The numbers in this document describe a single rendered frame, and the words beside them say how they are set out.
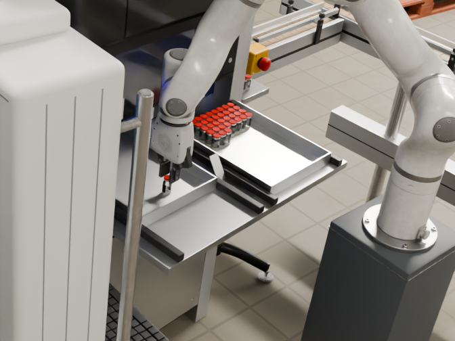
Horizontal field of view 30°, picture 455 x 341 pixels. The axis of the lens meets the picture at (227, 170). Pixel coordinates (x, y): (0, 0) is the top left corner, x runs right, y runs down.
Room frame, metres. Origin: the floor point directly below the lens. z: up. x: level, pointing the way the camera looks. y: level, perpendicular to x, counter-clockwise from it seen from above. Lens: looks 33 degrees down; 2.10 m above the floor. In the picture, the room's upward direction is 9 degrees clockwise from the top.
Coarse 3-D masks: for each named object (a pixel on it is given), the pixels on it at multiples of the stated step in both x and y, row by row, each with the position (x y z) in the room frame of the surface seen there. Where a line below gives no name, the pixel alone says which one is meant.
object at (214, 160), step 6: (210, 156) 1.81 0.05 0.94; (216, 156) 1.83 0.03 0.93; (216, 162) 1.82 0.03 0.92; (216, 168) 1.81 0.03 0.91; (222, 168) 1.82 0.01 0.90; (216, 174) 1.80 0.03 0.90; (222, 174) 1.81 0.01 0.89; (228, 180) 1.80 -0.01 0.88; (234, 186) 1.78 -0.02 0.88; (246, 192) 1.76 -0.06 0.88
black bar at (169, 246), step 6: (114, 210) 1.58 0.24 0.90; (120, 210) 1.58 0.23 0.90; (114, 216) 1.57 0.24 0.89; (120, 216) 1.56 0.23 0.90; (126, 216) 1.56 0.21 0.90; (126, 222) 1.55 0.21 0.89; (144, 228) 1.53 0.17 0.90; (144, 234) 1.51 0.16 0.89; (150, 234) 1.51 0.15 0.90; (156, 234) 1.52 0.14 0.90; (150, 240) 1.50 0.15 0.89; (156, 240) 1.49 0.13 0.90; (162, 240) 1.50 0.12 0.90; (156, 246) 1.49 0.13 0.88; (162, 246) 1.48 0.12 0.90; (168, 246) 1.48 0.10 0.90; (174, 246) 1.48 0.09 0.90; (168, 252) 1.47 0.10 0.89; (174, 252) 1.46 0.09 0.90; (180, 252) 1.46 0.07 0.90; (174, 258) 1.46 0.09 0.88; (180, 258) 1.46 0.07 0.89
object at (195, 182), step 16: (128, 144) 1.90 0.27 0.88; (128, 160) 1.82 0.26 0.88; (128, 176) 1.75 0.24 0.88; (192, 176) 1.80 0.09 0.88; (208, 176) 1.77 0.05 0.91; (128, 192) 1.68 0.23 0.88; (144, 192) 1.69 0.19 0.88; (160, 192) 1.70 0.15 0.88; (176, 192) 1.71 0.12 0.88; (192, 192) 1.69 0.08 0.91; (208, 192) 1.74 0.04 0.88; (144, 208) 1.63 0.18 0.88; (160, 208) 1.60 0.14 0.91; (176, 208) 1.64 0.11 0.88; (144, 224) 1.56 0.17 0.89
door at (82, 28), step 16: (64, 0) 1.70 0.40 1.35; (80, 0) 1.73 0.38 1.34; (96, 0) 1.77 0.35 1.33; (112, 0) 1.81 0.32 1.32; (80, 16) 1.73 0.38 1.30; (96, 16) 1.77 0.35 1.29; (112, 16) 1.81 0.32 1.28; (80, 32) 1.73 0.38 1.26; (96, 32) 1.77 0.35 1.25; (112, 32) 1.81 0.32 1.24
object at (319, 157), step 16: (256, 112) 2.12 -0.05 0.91; (256, 128) 2.09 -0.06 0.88; (272, 128) 2.08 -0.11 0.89; (240, 144) 1.99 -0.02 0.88; (256, 144) 2.00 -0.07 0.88; (272, 144) 2.01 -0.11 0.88; (288, 144) 2.03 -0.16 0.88; (304, 144) 2.02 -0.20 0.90; (224, 160) 1.85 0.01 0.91; (240, 160) 1.91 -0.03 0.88; (256, 160) 1.92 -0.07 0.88; (272, 160) 1.93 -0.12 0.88; (288, 160) 1.94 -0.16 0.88; (304, 160) 1.96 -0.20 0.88; (320, 160) 1.93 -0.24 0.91; (256, 176) 1.79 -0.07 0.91; (272, 176) 1.86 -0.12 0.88; (288, 176) 1.82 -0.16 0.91; (304, 176) 1.88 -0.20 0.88; (272, 192) 1.77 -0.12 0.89
